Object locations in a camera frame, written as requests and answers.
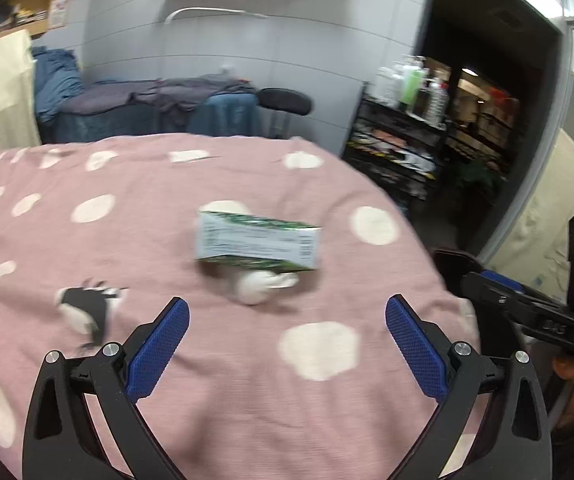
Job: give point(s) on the clear water bottle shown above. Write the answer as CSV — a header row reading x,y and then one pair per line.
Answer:
x,y
438,102

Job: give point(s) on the pink blanket with white dots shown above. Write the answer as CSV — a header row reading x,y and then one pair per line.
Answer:
x,y
217,385

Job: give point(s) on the blue cloth pile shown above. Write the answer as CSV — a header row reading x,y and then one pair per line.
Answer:
x,y
57,80

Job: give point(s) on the black shelf rack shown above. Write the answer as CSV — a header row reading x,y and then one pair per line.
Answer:
x,y
392,150

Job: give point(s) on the white box with green print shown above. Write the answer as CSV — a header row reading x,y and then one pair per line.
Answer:
x,y
257,242

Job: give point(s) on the grey blanket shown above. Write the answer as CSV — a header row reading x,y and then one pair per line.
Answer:
x,y
167,92

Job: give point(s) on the wall poster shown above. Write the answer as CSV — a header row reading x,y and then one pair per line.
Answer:
x,y
61,6

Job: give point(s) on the white paper ball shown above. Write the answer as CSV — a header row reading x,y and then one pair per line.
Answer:
x,y
254,287

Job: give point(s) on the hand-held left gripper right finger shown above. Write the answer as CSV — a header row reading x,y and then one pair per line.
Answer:
x,y
417,350

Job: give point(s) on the green bottle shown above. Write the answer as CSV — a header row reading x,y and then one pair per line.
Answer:
x,y
411,85

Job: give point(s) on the green potted plant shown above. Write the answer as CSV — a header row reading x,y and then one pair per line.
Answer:
x,y
482,182

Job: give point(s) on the white curved bar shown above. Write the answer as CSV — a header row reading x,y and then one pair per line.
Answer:
x,y
207,11

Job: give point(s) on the black chair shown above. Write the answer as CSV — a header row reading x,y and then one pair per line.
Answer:
x,y
287,100

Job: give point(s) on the cream cloth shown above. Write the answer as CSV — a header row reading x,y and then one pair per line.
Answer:
x,y
2,95

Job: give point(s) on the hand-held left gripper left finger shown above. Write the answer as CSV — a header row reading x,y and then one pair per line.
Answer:
x,y
159,350

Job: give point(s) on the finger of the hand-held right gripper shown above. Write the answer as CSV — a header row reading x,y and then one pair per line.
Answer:
x,y
499,282
454,265

